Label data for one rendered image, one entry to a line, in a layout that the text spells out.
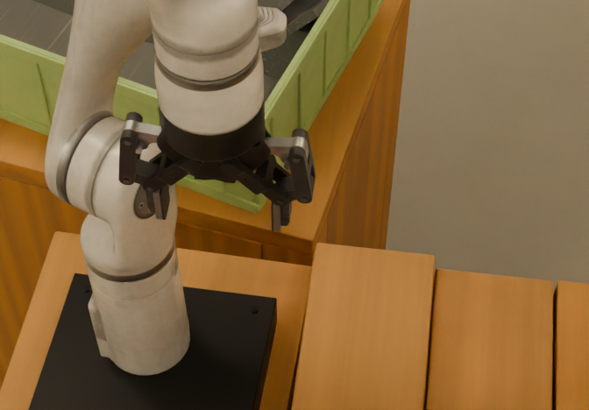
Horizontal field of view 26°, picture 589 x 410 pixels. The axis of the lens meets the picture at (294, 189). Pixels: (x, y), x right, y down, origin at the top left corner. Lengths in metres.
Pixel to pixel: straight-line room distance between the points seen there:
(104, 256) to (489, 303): 0.47
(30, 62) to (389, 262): 0.52
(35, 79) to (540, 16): 1.63
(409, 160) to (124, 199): 1.62
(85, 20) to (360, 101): 0.72
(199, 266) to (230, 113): 0.67
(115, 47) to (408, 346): 0.50
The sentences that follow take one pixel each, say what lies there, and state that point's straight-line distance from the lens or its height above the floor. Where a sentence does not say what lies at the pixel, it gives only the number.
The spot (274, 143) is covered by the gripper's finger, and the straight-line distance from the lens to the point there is 0.93.
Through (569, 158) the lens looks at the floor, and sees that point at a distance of 2.77.
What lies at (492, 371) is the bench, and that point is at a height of 0.88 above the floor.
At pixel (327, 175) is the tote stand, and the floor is 0.79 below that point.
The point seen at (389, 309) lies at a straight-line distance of 1.43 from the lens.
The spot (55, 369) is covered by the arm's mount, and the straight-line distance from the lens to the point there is 1.41.
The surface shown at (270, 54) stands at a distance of 1.70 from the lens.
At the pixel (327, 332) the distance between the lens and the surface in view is 1.41.
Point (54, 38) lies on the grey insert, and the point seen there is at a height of 0.85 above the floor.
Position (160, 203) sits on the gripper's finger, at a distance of 1.00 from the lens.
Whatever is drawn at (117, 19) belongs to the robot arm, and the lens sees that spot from 1.09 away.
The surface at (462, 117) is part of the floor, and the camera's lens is 2.80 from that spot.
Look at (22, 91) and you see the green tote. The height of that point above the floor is 0.87.
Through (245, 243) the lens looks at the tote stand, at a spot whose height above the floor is 0.74.
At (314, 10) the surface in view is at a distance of 1.63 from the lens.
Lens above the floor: 2.11
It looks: 53 degrees down
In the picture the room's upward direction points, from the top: straight up
